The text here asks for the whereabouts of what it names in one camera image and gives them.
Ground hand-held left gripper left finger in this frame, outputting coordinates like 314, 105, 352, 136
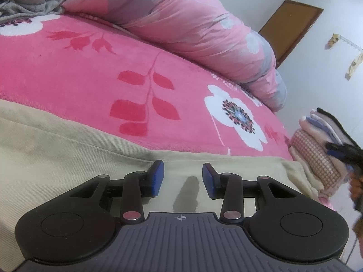
69, 159, 165, 225

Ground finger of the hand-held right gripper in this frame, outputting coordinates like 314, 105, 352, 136
325, 142, 351, 161

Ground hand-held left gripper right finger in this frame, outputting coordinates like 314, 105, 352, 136
202, 162, 301, 224

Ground beige pants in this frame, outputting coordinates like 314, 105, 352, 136
0, 99, 321, 272

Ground stack of folded clothes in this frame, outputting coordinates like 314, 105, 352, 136
289, 107, 363, 199

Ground person's right hand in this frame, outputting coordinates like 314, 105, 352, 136
349, 172, 363, 205

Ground pink floral blanket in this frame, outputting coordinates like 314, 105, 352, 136
0, 10, 336, 213

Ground brown wooden door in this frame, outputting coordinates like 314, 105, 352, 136
258, 0, 324, 69

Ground pink grey floral quilt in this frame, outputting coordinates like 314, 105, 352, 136
61, 0, 287, 112

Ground crumpled grey garment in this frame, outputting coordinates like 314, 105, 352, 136
0, 0, 70, 24

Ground white wall hook rail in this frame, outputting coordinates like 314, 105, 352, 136
329, 33, 363, 53

